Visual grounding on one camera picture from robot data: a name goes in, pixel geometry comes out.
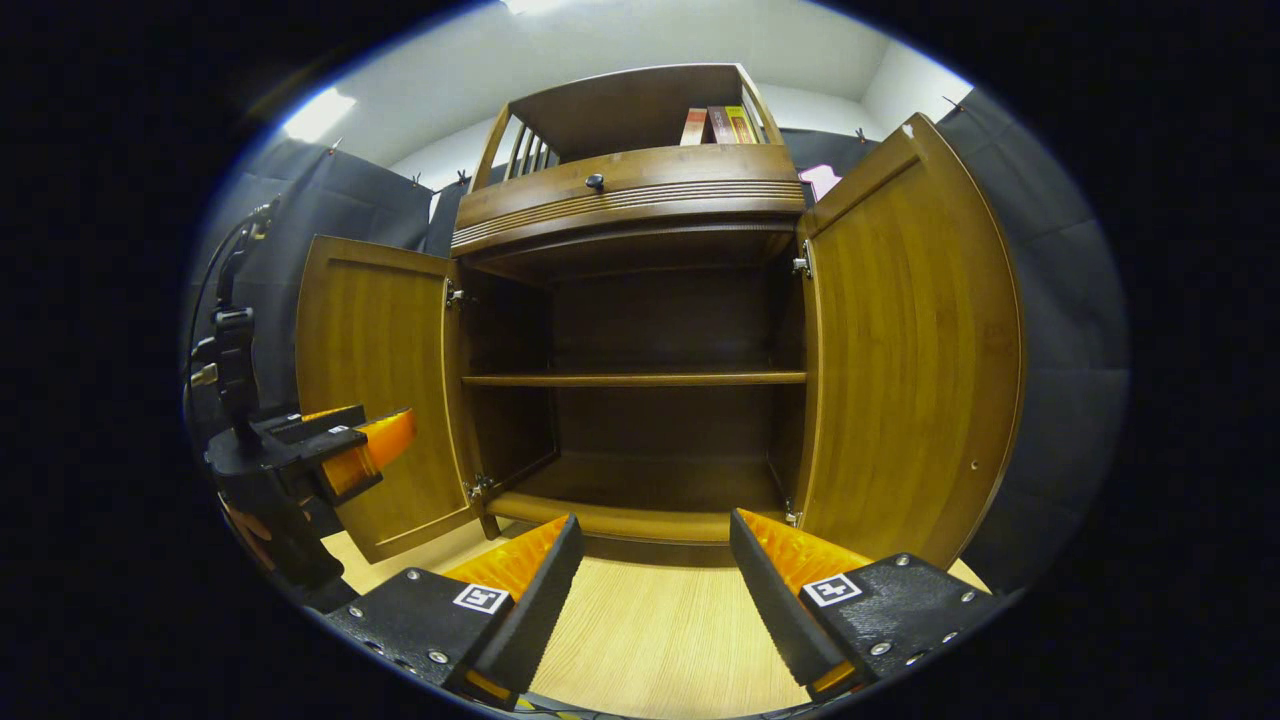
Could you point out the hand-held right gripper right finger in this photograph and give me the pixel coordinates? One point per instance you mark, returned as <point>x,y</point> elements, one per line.
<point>780,610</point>

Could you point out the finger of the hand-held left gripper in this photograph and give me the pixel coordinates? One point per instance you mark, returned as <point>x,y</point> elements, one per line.
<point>375,445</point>
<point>310,422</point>

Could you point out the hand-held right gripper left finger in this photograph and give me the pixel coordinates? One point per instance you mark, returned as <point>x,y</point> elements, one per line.
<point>530,610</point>

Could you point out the wooden shoe cabinet door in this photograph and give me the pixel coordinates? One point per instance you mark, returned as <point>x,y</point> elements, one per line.
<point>380,350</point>
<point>910,350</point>

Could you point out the wooden double-door shoe cabinet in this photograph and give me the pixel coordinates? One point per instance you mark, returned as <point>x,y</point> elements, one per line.
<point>640,320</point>

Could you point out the metal door hinge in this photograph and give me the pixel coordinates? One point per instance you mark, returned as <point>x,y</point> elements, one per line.
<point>480,487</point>
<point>802,262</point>
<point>793,516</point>
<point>455,295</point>

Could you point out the wooden cabinet shelf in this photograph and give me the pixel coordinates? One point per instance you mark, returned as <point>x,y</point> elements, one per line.
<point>640,379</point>

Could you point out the wooden cabinet drawer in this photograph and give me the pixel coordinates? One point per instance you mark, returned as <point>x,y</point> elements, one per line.
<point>680,175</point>

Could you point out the black backdrop cloth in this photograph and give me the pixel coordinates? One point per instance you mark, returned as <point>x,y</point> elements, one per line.
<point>1060,300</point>

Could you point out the brown book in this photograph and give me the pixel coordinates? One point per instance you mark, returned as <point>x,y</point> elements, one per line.
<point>718,126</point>

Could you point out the yellow book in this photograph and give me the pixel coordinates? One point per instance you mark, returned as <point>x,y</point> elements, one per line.
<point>742,125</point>

